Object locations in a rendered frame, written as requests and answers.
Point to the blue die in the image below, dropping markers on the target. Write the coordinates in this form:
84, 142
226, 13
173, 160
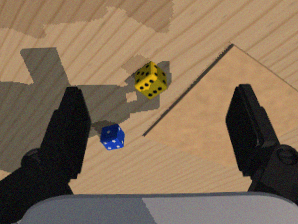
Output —
112, 137

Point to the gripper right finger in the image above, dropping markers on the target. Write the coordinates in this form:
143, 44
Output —
256, 150

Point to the tan square mat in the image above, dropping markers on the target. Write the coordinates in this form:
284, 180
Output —
195, 123

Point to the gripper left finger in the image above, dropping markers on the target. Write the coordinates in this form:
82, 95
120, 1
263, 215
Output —
46, 171

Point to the yellow die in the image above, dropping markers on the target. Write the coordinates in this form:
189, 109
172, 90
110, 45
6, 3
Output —
150, 80

